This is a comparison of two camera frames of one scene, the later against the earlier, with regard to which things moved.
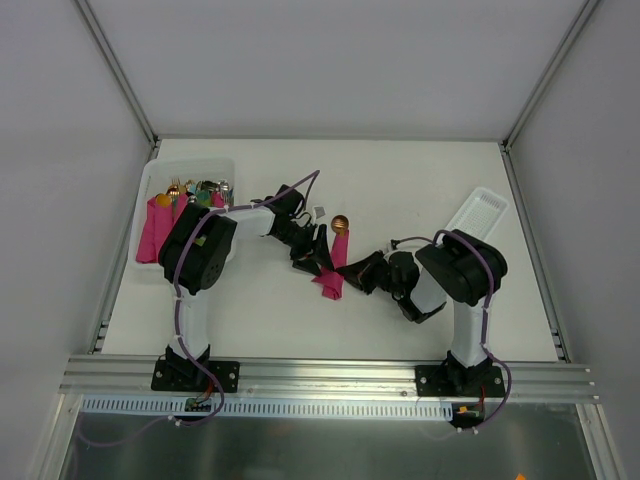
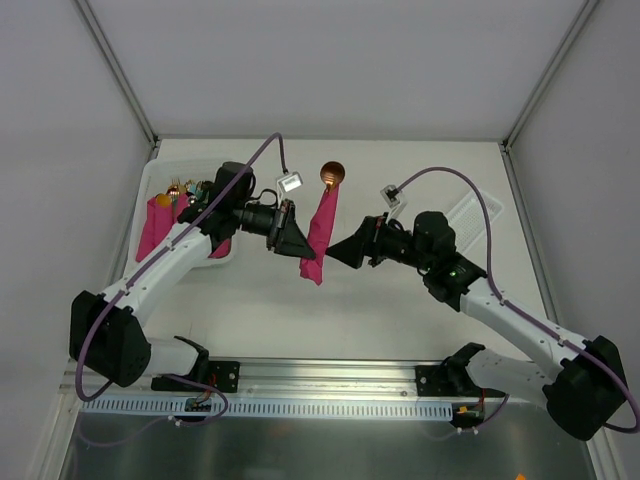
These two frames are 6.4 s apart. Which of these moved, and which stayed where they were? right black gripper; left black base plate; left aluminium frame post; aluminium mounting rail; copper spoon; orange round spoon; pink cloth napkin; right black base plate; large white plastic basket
Moved: right black gripper; copper spoon; pink cloth napkin
Stayed: aluminium mounting rail; left black base plate; right black base plate; orange round spoon; left aluminium frame post; large white plastic basket
